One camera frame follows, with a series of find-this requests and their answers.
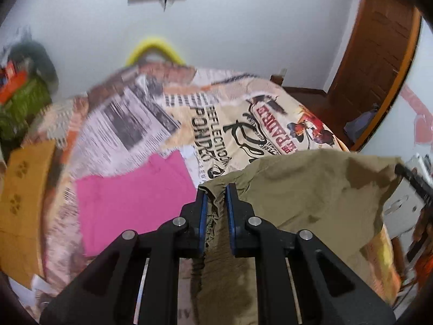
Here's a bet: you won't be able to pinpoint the orange box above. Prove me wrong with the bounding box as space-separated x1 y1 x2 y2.
0 61 29 104

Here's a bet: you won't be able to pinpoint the green basket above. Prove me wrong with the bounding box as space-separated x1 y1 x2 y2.
0 74 53 143

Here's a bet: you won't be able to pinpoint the grey plush toy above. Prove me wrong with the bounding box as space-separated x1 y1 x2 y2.
10 41 60 89

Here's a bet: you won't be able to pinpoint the yellow-brown paw print cloth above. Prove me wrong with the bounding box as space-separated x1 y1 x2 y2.
0 139 56 288

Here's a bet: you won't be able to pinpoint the yellow foam tube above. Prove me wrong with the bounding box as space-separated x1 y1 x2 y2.
126 35 186 68

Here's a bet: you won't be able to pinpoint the wooden wardrobe with white panel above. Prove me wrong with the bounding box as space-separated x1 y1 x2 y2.
352 17 433 163

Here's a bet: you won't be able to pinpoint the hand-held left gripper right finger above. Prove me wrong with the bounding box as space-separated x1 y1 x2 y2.
226 183 396 325

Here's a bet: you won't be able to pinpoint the olive green pants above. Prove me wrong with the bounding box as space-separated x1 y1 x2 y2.
189 149 405 325

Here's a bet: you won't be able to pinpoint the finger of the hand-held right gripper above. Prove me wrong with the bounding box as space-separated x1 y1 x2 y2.
395 163 433 207

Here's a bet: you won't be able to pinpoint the printed blanket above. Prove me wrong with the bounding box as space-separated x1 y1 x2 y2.
20 63 403 325

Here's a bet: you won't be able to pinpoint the pink cloth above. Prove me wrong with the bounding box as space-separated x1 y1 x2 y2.
74 151 198 258

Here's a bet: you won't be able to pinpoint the purple bag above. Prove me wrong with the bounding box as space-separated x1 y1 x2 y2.
343 105 379 143

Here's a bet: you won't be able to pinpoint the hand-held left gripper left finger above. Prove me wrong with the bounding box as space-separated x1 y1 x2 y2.
40 187 208 325

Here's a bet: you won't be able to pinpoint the wooden door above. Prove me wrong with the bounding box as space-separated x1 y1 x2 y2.
326 0 422 132

